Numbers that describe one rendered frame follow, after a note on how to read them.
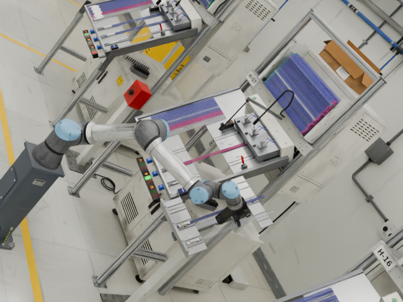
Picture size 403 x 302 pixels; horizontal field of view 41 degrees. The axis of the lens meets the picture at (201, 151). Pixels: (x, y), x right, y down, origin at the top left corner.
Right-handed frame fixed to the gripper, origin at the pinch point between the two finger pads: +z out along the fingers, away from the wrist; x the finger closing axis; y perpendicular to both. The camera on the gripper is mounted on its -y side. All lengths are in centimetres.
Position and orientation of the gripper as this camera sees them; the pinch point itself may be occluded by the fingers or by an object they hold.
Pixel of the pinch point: (237, 225)
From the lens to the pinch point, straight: 271.9
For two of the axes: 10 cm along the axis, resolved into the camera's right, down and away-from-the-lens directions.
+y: 8.9, -4.5, 1.0
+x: -4.1, -6.9, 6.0
